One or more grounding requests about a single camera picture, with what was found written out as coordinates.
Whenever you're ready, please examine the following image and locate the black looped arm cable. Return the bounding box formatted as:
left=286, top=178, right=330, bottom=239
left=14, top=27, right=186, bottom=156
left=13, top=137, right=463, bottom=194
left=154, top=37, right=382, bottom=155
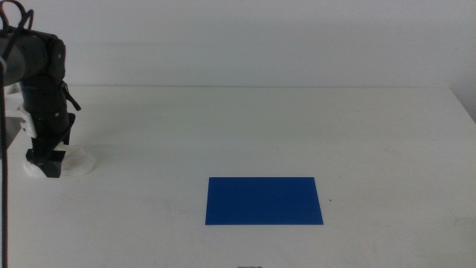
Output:
left=0, top=0, right=35, bottom=42

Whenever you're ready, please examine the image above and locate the long black cable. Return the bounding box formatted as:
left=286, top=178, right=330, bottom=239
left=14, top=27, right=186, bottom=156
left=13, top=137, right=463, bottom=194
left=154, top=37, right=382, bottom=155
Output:
left=0, top=58, right=10, bottom=268

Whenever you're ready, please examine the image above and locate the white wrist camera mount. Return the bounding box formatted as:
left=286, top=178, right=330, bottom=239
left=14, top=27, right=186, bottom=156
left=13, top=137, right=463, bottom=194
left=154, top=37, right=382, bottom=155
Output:
left=4, top=83, right=39, bottom=140

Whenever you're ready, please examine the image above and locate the blue rectangular mat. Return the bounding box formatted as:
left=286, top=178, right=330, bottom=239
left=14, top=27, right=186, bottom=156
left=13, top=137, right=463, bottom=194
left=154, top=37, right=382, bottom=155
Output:
left=205, top=176, right=324, bottom=226

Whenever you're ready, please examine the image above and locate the white sandal with striped straps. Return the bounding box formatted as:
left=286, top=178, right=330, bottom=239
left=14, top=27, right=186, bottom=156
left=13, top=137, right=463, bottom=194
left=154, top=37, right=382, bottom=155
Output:
left=22, top=144, right=97, bottom=178

